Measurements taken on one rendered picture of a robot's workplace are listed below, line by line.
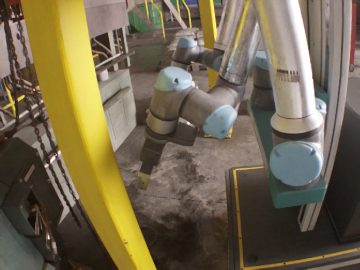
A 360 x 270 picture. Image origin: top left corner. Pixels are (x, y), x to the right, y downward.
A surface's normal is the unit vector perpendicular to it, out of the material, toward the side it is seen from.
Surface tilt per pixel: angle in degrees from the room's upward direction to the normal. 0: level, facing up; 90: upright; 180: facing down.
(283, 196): 90
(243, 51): 98
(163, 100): 90
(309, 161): 97
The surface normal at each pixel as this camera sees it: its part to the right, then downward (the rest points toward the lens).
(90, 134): 0.95, 0.04
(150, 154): -0.20, 0.61
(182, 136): 0.25, -0.73
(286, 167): -0.44, 0.59
